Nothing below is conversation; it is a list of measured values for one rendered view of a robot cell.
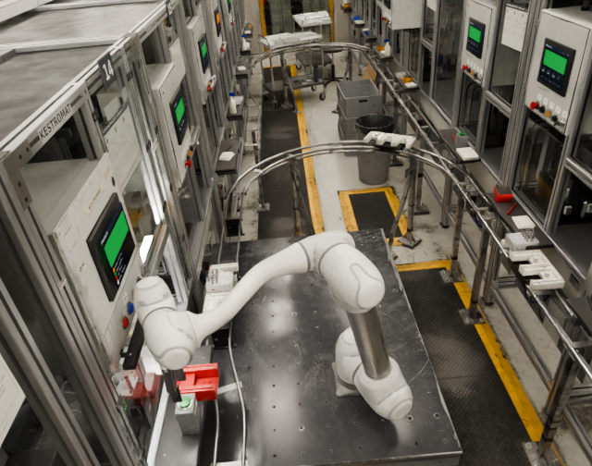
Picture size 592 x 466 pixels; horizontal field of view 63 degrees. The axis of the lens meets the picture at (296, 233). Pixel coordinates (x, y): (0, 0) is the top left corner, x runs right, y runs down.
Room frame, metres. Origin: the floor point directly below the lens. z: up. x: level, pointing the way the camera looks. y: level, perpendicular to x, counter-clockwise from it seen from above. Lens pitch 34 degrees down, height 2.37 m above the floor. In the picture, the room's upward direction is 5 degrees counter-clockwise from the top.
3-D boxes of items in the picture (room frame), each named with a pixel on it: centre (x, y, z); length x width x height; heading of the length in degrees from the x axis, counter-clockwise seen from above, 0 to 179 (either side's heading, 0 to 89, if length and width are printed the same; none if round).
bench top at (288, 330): (1.75, -0.01, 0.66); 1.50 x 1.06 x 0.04; 0
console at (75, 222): (1.11, 0.63, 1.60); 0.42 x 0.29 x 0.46; 0
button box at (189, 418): (1.06, 0.43, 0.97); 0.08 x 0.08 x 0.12; 0
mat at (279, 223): (6.20, 0.03, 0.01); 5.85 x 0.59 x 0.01; 0
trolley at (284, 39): (7.14, -0.18, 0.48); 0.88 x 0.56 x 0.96; 108
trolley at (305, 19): (8.41, -0.59, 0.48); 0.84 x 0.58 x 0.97; 8
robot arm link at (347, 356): (1.36, -0.20, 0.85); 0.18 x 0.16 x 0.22; 24
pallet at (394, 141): (3.41, -0.77, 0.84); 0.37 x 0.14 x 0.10; 58
